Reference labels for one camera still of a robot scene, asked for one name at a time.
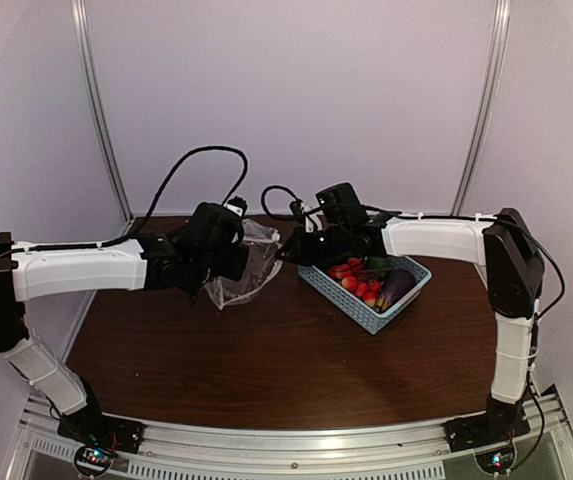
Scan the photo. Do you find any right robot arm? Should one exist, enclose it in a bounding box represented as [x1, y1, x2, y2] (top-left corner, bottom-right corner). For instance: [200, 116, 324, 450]
[277, 182, 545, 442]

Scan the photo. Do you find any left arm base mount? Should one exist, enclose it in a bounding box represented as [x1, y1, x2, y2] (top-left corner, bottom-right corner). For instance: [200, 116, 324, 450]
[49, 394, 144, 479]

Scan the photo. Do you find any black cable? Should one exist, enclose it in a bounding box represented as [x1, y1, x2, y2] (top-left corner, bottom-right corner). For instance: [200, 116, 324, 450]
[259, 184, 302, 219]
[0, 145, 249, 286]

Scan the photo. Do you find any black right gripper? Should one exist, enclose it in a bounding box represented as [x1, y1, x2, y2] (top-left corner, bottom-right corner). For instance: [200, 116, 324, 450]
[278, 222, 351, 266]

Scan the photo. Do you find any left black cable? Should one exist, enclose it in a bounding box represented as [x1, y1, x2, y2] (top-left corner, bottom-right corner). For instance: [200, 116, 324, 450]
[0, 145, 249, 286]

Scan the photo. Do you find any left aluminium frame post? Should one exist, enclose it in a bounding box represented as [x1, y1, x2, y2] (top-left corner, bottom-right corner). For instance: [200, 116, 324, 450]
[70, 0, 133, 222]

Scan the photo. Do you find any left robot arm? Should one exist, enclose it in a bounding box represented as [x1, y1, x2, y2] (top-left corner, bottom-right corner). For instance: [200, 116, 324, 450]
[0, 197, 248, 444]

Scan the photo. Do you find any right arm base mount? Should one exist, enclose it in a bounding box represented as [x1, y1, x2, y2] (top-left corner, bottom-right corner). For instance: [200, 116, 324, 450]
[444, 397, 531, 476]

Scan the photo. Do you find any purple toy eggplant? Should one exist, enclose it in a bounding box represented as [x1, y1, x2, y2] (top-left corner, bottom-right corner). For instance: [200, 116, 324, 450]
[375, 269, 416, 312]

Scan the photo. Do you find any light blue plastic basket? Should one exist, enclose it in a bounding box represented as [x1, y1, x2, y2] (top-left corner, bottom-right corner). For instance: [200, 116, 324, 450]
[298, 256, 432, 335]

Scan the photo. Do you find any right black cable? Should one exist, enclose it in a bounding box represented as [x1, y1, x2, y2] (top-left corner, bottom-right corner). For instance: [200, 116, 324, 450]
[259, 184, 302, 219]

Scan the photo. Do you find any front aluminium rail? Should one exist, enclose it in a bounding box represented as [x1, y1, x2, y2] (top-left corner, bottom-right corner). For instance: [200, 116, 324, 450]
[1, 394, 573, 479]

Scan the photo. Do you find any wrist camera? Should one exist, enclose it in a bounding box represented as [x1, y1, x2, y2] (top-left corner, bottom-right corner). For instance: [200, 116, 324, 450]
[289, 199, 323, 233]
[224, 196, 248, 218]

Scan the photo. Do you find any clear zip top bag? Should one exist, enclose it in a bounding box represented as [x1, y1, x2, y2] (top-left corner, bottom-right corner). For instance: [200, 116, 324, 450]
[205, 218, 283, 311]

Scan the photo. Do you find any right aluminium frame post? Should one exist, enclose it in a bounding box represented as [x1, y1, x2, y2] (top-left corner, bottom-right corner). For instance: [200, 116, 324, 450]
[450, 0, 511, 215]

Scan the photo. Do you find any green toy avocado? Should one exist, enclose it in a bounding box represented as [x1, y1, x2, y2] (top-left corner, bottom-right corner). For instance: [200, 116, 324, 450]
[366, 257, 393, 271]

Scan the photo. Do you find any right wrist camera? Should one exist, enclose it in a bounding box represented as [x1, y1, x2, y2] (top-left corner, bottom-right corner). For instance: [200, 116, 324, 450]
[289, 199, 323, 233]

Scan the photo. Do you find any aluminium frame post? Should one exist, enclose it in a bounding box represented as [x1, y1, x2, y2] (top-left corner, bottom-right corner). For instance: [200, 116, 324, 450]
[450, 0, 511, 215]
[70, 0, 133, 222]

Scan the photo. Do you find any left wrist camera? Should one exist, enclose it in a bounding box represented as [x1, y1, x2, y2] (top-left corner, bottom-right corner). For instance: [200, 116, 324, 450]
[224, 196, 248, 218]

